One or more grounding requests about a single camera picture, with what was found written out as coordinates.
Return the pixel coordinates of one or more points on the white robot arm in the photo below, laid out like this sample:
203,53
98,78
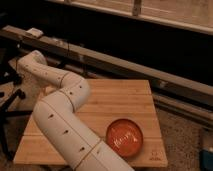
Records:
55,116

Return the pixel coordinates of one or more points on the orange ceramic bowl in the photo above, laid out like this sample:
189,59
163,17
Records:
125,137

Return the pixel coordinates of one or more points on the wooden board table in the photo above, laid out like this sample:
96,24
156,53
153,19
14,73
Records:
110,99

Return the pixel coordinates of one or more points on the long wooden beam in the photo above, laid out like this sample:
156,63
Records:
171,83

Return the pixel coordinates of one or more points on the small white box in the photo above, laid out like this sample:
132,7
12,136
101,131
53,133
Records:
34,32

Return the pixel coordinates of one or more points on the blue bin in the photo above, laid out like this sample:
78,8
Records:
206,152

